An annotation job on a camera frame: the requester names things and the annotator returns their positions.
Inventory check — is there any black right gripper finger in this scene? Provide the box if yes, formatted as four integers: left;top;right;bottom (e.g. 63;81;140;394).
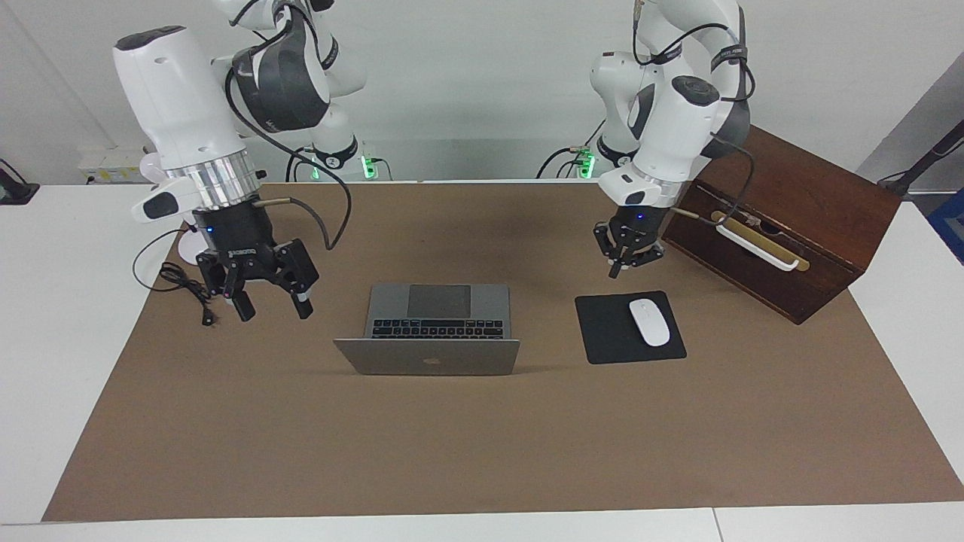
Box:
197;260;257;323
271;239;319;320

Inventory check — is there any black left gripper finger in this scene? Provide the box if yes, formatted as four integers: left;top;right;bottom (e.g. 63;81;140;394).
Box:
593;222;627;280
629;239;665;269

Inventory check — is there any silver Apple laptop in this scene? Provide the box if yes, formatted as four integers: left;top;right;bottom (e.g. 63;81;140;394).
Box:
333;283;522;377

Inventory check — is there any white desk lamp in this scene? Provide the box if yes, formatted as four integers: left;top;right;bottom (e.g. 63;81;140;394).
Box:
142;151;212;264

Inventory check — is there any white computer mouse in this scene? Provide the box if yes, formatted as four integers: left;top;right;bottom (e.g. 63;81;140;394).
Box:
629;298;671;348

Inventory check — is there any black mouse pad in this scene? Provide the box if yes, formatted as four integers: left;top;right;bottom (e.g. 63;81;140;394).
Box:
575;291;688;366

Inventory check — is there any white power strip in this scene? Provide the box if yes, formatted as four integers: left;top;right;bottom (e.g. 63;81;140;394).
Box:
78;147;148;185

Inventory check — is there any dark brown wooden box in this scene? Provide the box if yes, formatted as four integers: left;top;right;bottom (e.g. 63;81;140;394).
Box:
661;124;902;326

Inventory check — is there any black stand base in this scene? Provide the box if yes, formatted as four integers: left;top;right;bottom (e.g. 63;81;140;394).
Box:
0;160;40;206

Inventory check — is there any brown table mat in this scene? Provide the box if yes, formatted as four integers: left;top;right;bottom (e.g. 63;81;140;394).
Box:
41;181;964;524

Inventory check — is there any black stand pole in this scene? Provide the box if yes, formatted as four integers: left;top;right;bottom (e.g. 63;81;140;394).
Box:
877;119;964;198

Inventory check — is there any blue object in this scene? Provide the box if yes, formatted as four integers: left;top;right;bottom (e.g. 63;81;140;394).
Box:
928;188;964;264

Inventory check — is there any black lamp power cable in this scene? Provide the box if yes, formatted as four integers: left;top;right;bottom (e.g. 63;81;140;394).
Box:
133;228;221;327

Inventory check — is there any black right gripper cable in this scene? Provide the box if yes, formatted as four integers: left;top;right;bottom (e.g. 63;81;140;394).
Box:
224;15;353;251

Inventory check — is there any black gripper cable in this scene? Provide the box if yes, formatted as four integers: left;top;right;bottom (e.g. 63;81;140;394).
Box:
633;0;756;227
224;15;353;251

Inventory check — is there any white box handle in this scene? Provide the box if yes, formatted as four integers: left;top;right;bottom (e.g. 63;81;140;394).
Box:
715;223;799;272

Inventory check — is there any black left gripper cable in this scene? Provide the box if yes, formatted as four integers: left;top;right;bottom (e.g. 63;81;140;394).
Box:
633;0;756;227

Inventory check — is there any gold handle plate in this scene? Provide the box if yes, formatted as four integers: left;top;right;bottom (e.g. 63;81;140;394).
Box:
710;211;811;272

